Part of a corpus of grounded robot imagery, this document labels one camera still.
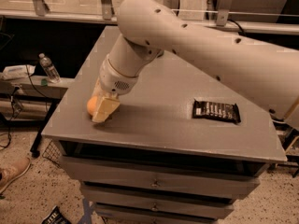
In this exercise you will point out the clear plastic water bottle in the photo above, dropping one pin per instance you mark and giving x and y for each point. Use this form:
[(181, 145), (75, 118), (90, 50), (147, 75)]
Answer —
[(49, 68)]

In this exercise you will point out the white tissue pack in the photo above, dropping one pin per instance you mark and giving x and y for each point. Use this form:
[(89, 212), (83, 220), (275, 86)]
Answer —
[(18, 71)]

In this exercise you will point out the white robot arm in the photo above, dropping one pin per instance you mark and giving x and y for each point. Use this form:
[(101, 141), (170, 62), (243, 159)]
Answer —
[(266, 74)]

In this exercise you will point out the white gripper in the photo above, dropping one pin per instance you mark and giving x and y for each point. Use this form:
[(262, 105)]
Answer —
[(114, 78)]

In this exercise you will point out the black snack bar wrapper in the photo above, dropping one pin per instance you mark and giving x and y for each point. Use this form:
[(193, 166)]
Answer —
[(216, 111)]

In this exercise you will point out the orange fruit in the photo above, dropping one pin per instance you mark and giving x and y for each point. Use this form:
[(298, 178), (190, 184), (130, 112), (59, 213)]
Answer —
[(91, 105)]

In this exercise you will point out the grey drawer cabinet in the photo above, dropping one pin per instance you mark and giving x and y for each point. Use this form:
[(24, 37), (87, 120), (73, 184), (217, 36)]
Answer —
[(151, 161)]

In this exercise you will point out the tan shoe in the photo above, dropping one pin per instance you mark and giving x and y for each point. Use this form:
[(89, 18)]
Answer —
[(14, 171)]

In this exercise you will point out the metal window railing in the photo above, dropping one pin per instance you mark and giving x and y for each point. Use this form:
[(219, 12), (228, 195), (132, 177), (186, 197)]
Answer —
[(254, 16)]

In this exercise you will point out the low side bench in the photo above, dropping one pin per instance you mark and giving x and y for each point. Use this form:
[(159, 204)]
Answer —
[(32, 89)]

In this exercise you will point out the black packet on floor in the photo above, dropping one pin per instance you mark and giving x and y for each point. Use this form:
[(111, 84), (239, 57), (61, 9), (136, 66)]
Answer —
[(55, 217)]

